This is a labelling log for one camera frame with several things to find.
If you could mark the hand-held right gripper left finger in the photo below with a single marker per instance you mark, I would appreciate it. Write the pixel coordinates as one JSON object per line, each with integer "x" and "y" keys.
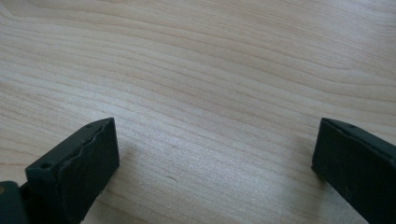
{"x": 77, "y": 174}

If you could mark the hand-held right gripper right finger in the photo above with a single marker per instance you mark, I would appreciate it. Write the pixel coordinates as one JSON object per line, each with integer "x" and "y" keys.
{"x": 358, "y": 168}

